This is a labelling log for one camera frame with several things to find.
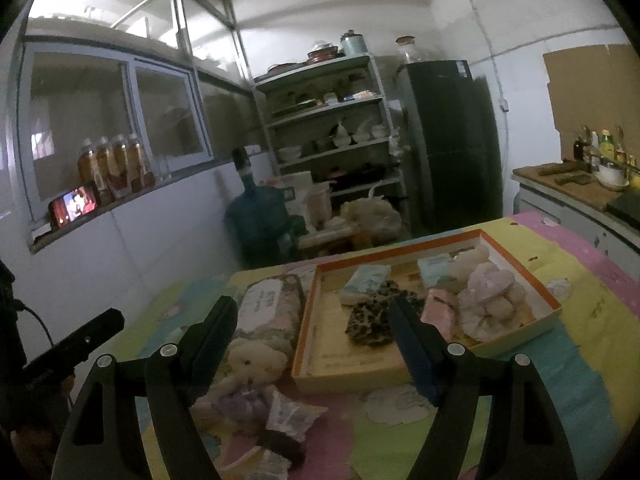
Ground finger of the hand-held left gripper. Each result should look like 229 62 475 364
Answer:
22 308 125 387

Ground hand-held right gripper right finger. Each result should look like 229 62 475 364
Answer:
388 297 576 480

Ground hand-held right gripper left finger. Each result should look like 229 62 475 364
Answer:
52 296 239 480

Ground leopard print cloth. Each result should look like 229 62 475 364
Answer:
345 281 427 349

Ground pink soft packet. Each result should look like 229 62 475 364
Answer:
420 287 462 342

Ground orange-rimmed cardboard box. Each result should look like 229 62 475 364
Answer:
291 229 562 395

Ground light green soft packet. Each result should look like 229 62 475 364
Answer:
341 264 392 307

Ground pink plush toy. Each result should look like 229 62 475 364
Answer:
456 264 527 342

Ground purple soft toy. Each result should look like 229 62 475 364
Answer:
219 389 272 423

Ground black soft pouch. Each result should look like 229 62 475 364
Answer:
256 430 307 465

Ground beige plush bear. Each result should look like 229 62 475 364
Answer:
219 337 292 397

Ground floral tissue pack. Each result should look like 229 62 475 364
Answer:
234 274 307 357

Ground white snack packet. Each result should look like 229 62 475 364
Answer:
264 386 329 442

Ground smartphone with lit screen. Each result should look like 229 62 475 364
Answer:
48 183 101 231

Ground blue water jug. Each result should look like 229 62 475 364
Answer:
224 146 302 267

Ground white plastic bag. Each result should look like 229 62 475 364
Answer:
339 197 404 242

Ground black pan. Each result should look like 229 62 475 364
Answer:
326 165 387 192

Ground dark refrigerator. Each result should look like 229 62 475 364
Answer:
396 59 504 237

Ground kitchen counter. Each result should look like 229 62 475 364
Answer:
510 164 640 282

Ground white porcelain dishes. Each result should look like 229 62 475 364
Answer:
331 119 389 149

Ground sliding glass window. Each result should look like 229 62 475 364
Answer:
19 35 217 222

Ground wooden cutting board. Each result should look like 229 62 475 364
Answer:
537 167 597 187

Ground grey metal shelf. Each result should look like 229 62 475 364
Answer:
251 52 409 242

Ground dark green slab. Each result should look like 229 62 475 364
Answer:
605 192 640 227

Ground white bowl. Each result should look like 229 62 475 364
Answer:
597 165 631 192

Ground glass jar with lid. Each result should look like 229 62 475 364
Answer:
394 34 422 66

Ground pot with glass lid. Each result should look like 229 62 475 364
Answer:
307 40 342 65

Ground teal lidded container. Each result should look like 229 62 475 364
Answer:
340 29 369 57

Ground cardboard wall sheet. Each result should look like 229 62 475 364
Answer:
542 42 640 162

